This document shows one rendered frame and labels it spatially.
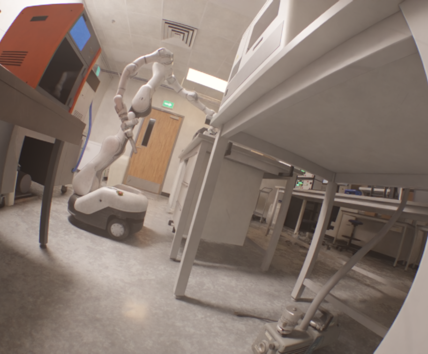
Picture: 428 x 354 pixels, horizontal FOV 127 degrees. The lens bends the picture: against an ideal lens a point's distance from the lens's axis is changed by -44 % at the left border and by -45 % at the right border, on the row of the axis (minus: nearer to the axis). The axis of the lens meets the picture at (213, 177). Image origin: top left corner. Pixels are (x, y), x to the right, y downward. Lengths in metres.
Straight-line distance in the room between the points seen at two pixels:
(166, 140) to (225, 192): 3.85
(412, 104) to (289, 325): 0.69
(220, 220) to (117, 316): 1.00
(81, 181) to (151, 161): 3.57
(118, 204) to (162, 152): 3.78
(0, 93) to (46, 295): 0.70
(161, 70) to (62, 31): 1.14
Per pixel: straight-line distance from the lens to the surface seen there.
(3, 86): 0.60
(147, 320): 0.86
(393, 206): 2.10
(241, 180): 1.48
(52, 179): 1.08
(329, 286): 0.74
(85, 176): 1.66
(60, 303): 0.86
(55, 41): 0.86
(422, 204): 1.96
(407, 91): 0.48
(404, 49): 0.31
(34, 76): 0.82
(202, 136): 1.28
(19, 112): 0.67
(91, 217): 1.51
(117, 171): 3.90
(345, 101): 0.53
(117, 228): 1.47
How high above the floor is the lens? 0.59
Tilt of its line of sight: 3 degrees up
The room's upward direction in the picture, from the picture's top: 16 degrees clockwise
